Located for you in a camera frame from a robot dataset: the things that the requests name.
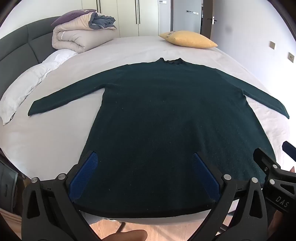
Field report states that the beige folded duvet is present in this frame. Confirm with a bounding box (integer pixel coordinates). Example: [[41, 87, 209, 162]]
[[51, 13, 118, 54]]

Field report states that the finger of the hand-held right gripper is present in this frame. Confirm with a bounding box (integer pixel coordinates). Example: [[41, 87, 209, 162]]
[[253, 148, 281, 183], [282, 141, 296, 161]]

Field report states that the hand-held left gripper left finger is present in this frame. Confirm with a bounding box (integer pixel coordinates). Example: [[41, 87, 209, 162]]
[[21, 151, 102, 241]]

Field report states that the white pillow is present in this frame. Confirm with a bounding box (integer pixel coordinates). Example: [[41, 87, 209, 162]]
[[0, 49, 78, 126]]

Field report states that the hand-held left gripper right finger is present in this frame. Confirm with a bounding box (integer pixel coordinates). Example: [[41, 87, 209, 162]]
[[191, 152, 269, 241]]

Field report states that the yellow pillow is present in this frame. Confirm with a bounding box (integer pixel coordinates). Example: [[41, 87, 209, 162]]
[[159, 31, 218, 49]]

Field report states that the dark bedside cabinet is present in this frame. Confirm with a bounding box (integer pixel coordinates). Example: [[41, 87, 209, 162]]
[[0, 153, 26, 214]]

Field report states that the white wardrobe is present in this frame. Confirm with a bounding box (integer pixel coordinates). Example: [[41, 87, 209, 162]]
[[82, 0, 174, 37]]

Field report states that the purple pillow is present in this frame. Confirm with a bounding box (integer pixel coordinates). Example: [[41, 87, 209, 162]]
[[51, 9, 97, 26]]

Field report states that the person's left hand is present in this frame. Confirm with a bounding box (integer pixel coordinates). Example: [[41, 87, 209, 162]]
[[104, 229, 148, 241]]

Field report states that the dark green sweater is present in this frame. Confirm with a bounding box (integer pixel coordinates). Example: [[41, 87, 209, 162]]
[[28, 57, 290, 218]]

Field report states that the grey upholstered headboard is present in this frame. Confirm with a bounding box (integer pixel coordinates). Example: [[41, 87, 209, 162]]
[[0, 16, 67, 100]]

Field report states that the brown door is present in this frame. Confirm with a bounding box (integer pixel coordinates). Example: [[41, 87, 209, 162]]
[[201, 0, 216, 40]]

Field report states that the bed with grey sheet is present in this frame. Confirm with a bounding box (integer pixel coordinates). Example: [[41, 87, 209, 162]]
[[0, 35, 296, 226]]

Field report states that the blue-grey folded blanket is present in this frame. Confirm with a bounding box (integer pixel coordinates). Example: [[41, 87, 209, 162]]
[[89, 13, 116, 30]]

